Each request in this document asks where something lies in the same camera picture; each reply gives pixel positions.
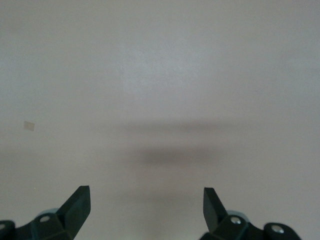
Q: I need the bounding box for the small brown tape square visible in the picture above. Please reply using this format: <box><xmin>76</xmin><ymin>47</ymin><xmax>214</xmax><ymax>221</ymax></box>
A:
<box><xmin>23</xmin><ymin>120</ymin><xmax>36</xmax><ymax>132</ymax></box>

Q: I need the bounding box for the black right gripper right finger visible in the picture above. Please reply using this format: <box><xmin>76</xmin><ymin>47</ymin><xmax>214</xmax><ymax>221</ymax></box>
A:
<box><xmin>199</xmin><ymin>187</ymin><xmax>301</xmax><ymax>240</ymax></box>

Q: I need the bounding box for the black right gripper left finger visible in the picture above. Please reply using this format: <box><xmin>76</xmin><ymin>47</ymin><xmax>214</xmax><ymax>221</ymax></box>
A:
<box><xmin>0</xmin><ymin>185</ymin><xmax>91</xmax><ymax>240</ymax></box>

